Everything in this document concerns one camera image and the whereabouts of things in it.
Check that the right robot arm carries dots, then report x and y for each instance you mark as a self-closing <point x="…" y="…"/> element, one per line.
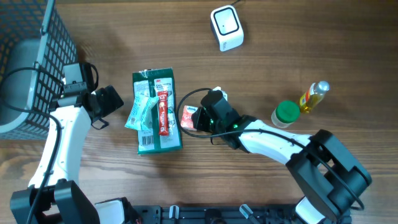
<point x="330" y="177"/>

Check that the red Nescafe coffee stick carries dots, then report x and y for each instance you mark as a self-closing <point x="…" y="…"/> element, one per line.
<point x="163" y="113"/>

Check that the red Kleenex tissue pack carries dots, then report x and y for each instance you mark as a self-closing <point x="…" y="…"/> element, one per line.
<point x="186" y="121"/>

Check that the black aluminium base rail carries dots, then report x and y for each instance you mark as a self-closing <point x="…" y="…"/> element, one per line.
<point x="217" y="214"/>

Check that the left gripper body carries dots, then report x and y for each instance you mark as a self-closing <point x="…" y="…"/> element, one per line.
<point x="107" y="102"/>

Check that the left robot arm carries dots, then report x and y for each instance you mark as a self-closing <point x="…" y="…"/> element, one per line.
<point x="53" y="194"/>

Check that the light green snack pouch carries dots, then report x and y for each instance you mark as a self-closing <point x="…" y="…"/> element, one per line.
<point x="140" y="117"/>

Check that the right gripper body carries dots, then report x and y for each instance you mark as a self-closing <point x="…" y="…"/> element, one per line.
<point x="204" y="122"/>

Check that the green lid jar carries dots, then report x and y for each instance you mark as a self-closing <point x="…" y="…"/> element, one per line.
<point x="286" y="113"/>

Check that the yellow liquid bottle silver cap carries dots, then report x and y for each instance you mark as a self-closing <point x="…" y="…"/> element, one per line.
<point x="313" y="96"/>

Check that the grey plastic mesh basket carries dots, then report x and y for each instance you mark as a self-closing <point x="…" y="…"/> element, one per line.
<point x="35" y="45"/>

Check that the white barcode scanner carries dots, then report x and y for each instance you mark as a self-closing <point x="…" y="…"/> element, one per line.
<point x="226" y="27"/>

